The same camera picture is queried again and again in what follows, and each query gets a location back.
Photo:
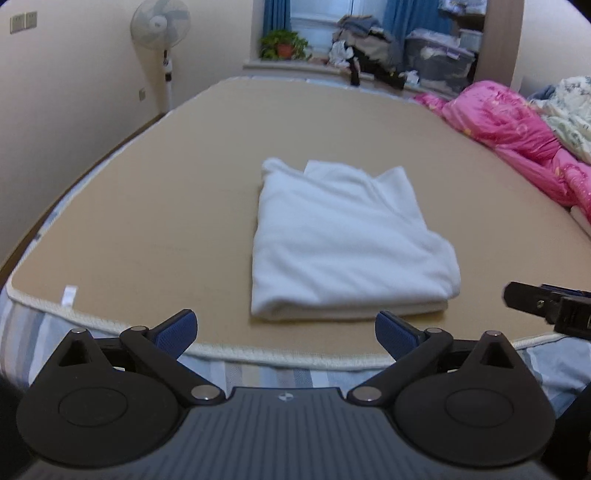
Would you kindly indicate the wooden shelf cabinet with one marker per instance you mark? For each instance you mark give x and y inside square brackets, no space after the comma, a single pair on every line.
[500,22]

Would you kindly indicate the window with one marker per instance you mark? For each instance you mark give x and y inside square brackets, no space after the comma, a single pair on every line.
[317,20]

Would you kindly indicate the clear plastic storage bin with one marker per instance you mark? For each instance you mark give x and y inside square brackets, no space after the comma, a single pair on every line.
[438,59]

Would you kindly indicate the right blue curtain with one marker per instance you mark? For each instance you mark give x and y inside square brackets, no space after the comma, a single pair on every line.
[402,17]

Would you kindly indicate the white floral quilt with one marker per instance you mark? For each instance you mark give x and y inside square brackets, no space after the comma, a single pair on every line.
[565,108]

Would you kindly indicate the white t-shirt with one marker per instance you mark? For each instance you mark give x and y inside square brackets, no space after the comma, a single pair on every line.
[333,242]

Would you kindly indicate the pink quilt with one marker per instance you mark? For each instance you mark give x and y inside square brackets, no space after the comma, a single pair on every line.
[503,121]

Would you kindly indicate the potted green plant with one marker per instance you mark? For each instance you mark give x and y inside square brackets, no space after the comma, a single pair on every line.
[279,45]

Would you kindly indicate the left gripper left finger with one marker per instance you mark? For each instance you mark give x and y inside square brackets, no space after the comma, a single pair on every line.
[157,350]

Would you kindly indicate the white standing fan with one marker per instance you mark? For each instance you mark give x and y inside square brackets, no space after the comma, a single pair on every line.
[159,26]

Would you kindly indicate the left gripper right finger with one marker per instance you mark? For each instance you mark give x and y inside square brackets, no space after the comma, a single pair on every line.
[415,354]

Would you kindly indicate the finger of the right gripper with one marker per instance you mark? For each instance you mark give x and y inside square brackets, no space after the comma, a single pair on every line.
[566,310]

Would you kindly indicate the blue curtain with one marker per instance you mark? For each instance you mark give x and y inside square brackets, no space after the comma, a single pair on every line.
[402,17]
[276,15]

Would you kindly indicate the left blue curtain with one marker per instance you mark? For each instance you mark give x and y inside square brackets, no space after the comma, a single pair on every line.
[276,15]

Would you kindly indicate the pile of dark clothes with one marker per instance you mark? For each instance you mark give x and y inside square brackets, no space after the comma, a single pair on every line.
[362,43]

